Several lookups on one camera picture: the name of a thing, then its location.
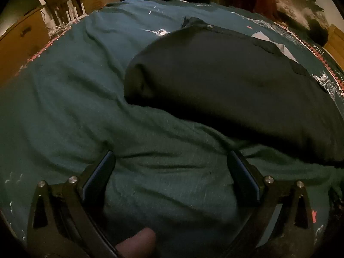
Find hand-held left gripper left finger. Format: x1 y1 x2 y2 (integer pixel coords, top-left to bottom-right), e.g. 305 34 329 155
25 150 119 258

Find black pants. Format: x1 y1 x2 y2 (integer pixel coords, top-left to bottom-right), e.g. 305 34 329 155
124 17 344 170

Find dark green printed blanket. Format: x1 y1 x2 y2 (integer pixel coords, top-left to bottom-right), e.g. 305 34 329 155
0 0 344 258

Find wooden bed headboard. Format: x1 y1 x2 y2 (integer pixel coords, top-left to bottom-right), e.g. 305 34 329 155
324 24 344 57

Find pile of mixed clothes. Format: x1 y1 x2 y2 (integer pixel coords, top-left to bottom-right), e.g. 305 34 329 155
266 0 330 45

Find dark wooden chair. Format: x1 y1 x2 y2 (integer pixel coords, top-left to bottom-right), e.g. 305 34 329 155
44 0 86 30

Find white router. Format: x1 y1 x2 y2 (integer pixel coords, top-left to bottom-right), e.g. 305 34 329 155
64 3 87 23

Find person's left hand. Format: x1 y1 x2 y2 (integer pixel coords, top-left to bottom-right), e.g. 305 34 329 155
115 227 158 258

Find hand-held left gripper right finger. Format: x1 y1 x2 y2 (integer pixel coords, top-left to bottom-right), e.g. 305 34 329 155
227 150 318 258

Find wooden cabinet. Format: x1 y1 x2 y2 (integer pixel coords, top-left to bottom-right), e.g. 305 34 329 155
0 7 50 82

